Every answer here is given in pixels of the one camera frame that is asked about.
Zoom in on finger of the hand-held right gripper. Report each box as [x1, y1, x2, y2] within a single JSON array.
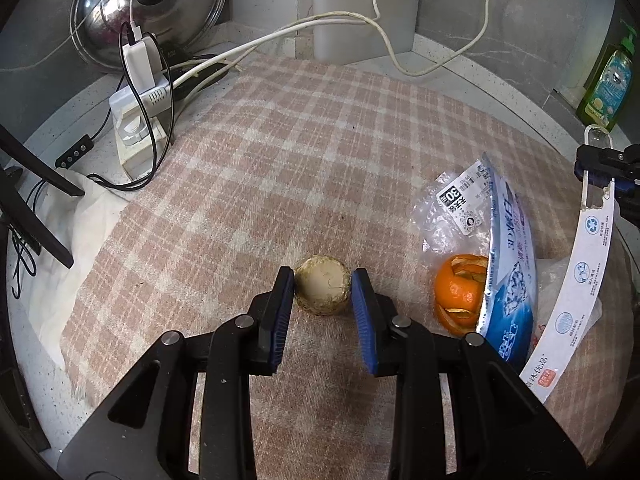
[[574, 144, 640, 183], [611, 179, 640, 227]]

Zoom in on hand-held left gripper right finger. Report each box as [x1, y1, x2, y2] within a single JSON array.
[[350, 267, 588, 480]]

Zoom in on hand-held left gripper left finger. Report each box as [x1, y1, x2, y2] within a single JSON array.
[[57, 266, 296, 480]]

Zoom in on orange peel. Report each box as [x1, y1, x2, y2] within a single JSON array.
[[433, 255, 490, 337]]

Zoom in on long white paper strip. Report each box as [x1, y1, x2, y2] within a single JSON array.
[[520, 125, 617, 403]]

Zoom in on clear wrapper white label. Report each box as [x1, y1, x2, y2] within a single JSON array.
[[411, 160, 501, 281]]

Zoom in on blue white packet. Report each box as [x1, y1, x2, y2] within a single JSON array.
[[472, 160, 540, 365]]

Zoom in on green dish soap bottle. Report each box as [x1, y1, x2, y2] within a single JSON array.
[[575, 22, 638, 133]]

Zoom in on beige plaid cloth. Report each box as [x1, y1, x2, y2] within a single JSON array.
[[60, 52, 631, 471]]

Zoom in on white power strip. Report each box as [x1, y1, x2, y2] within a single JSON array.
[[109, 85, 168, 181]]

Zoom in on white cloth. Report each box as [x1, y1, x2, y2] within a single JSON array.
[[22, 167, 133, 371]]

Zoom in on white cutting board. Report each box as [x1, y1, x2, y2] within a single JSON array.
[[312, 0, 416, 66]]

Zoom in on white charger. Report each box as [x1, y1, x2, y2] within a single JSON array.
[[121, 32, 166, 91]]

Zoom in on steel pot lid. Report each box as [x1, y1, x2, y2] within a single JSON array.
[[69, 0, 230, 73]]

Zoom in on black cable with inline control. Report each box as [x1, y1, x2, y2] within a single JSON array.
[[7, 22, 178, 291]]

